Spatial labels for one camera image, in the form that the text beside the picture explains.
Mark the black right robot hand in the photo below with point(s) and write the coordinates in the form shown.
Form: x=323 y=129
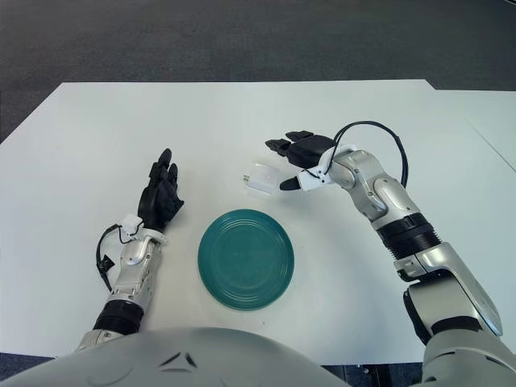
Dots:
x=308 y=151

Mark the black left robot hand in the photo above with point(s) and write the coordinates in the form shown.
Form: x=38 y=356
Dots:
x=159 y=201

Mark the white charger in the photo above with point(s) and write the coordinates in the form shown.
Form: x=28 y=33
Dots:
x=262 y=177

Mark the teal plate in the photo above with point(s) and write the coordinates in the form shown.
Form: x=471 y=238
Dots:
x=246 y=258

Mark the silver robot torso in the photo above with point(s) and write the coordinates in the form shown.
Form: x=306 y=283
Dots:
x=161 y=363

